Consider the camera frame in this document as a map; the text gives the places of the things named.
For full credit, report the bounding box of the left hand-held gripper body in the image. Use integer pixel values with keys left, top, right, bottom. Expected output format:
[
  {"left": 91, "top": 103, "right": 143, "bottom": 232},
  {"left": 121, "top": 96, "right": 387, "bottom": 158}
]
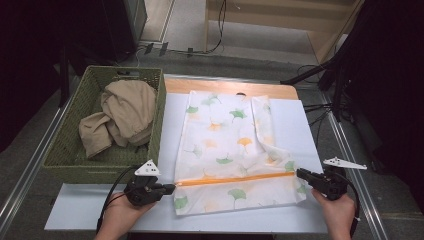
[{"left": 123, "top": 159, "right": 168, "bottom": 207}]

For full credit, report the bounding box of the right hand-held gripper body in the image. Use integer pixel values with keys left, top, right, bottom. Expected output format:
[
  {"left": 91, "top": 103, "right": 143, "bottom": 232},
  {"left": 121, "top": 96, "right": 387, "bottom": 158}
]
[{"left": 309, "top": 157, "right": 368, "bottom": 202}]

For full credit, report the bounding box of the white leaf-print mesh laundry bag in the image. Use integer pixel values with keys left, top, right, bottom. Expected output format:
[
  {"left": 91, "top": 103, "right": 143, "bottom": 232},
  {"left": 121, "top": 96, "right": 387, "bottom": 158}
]
[{"left": 173, "top": 90, "right": 308, "bottom": 216}]

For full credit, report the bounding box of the beige clothing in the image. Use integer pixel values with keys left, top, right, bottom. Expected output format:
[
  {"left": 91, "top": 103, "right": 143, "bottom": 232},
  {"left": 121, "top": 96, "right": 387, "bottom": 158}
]
[{"left": 78, "top": 79, "right": 158, "bottom": 159}]

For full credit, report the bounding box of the green woven basket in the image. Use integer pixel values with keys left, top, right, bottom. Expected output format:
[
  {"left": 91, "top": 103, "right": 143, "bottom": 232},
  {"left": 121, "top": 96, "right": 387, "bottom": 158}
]
[{"left": 41, "top": 65, "right": 168, "bottom": 185}]

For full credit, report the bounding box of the person's left hand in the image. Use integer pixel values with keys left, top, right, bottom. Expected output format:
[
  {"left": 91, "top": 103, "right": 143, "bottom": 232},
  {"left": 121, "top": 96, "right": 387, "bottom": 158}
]
[{"left": 99, "top": 192, "right": 157, "bottom": 235}]

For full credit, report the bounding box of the person's right hand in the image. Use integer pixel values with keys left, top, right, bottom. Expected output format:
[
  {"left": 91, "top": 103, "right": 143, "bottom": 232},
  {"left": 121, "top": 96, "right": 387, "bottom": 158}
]
[{"left": 311, "top": 189, "right": 357, "bottom": 233}]

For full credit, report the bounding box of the white board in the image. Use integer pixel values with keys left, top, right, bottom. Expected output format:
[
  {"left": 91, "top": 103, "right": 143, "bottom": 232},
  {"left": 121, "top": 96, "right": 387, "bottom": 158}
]
[{"left": 44, "top": 92, "right": 329, "bottom": 234}]

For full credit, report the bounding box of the black metal stand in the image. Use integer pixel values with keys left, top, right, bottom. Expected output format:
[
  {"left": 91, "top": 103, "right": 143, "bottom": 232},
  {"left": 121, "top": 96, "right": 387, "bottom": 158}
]
[{"left": 279, "top": 0, "right": 424, "bottom": 208}]

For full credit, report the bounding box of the dark cabinet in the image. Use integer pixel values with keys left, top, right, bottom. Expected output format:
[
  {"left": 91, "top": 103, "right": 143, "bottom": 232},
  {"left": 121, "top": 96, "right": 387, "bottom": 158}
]
[{"left": 99, "top": 0, "right": 148, "bottom": 63}]

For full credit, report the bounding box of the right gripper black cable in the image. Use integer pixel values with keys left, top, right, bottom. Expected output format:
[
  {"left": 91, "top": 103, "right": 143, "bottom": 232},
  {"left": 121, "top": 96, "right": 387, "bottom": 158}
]
[{"left": 336, "top": 171, "right": 362, "bottom": 238}]

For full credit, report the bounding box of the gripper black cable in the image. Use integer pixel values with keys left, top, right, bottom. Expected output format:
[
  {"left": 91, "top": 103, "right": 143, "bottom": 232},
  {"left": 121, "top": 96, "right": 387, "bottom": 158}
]
[
  {"left": 95, "top": 165, "right": 143, "bottom": 234},
  {"left": 336, "top": 171, "right": 362, "bottom": 238}
]

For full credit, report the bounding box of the metal floor rail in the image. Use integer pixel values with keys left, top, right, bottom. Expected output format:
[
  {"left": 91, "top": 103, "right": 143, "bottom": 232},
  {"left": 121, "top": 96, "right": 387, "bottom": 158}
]
[
  {"left": 320, "top": 91, "right": 390, "bottom": 240},
  {"left": 0, "top": 94, "right": 74, "bottom": 229}
]

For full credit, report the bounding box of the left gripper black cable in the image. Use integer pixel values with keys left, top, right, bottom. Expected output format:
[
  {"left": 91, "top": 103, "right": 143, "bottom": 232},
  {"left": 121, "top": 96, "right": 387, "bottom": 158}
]
[{"left": 95, "top": 165, "right": 143, "bottom": 234}]

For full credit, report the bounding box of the bundle of thin black cables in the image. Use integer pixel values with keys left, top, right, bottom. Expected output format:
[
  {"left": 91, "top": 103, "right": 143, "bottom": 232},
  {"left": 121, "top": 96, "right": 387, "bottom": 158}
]
[{"left": 295, "top": 64, "right": 336, "bottom": 148}]

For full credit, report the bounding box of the light wooden frame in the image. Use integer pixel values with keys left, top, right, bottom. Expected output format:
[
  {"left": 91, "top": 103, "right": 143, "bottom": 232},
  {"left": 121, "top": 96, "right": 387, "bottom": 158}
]
[{"left": 203, "top": 0, "right": 365, "bottom": 65}]

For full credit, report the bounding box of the black floor cable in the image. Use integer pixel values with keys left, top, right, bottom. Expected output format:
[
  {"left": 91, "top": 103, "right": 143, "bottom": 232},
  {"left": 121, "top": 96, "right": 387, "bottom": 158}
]
[{"left": 166, "top": 0, "right": 228, "bottom": 56}]

